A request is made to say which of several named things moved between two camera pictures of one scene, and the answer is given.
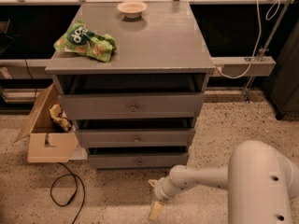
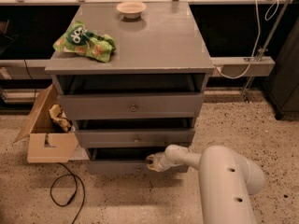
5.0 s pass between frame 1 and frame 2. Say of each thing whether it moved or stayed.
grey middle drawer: stayed
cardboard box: stayed
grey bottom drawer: moved
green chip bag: stayed
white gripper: moved
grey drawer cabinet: stayed
